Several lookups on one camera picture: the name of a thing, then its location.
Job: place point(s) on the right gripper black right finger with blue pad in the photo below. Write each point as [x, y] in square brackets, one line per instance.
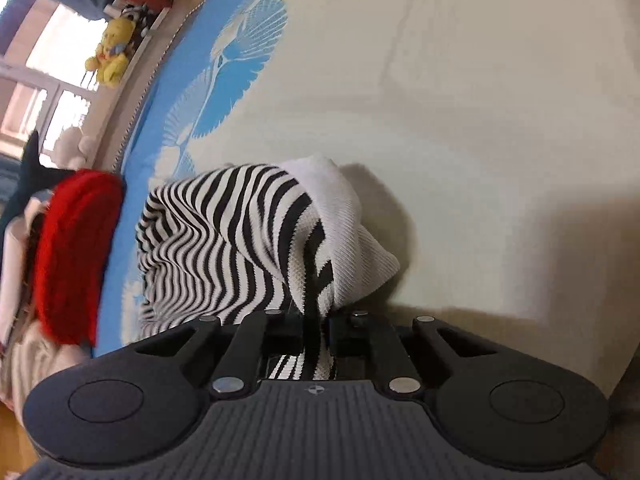
[402, 362]

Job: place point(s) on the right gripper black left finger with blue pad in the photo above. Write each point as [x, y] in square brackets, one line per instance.
[226, 361]

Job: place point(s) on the black white striped sweater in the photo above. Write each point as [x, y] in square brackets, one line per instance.
[257, 237]

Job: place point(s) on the pink white folded clothes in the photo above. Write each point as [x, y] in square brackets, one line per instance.
[13, 264]

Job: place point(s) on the beige folded blanket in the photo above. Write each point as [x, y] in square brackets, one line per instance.
[31, 359]

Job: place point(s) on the red knitted garment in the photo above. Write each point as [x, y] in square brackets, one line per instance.
[72, 253]

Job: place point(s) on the blue and cream bed sheet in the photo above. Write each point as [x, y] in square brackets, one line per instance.
[493, 145]

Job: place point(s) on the white plush toy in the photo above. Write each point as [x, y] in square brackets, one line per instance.
[73, 149]

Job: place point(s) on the dark teal shark plush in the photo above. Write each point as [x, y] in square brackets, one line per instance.
[32, 178]

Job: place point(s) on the yellow plush toy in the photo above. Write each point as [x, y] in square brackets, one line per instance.
[110, 61]

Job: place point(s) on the wooden bed frame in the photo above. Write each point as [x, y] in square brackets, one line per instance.
[114, 112]

